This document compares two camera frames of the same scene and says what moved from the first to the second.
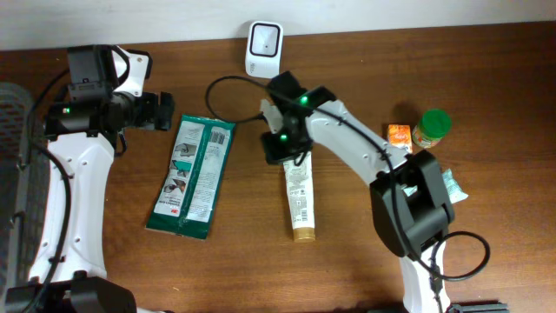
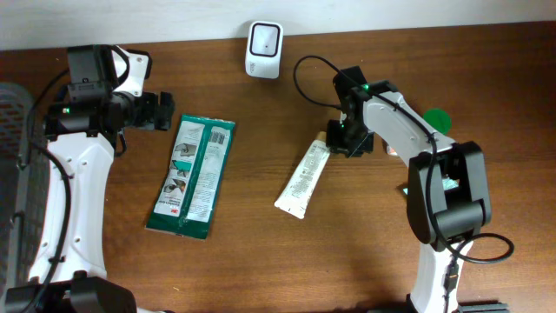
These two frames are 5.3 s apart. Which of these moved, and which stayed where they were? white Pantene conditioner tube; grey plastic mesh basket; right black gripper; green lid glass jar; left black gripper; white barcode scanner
Moved: white Pantene conditioner tube; right black gripper
Stayed: green lid glass jar; white barcode scanner; grey plastic mesh basket; left black gripper
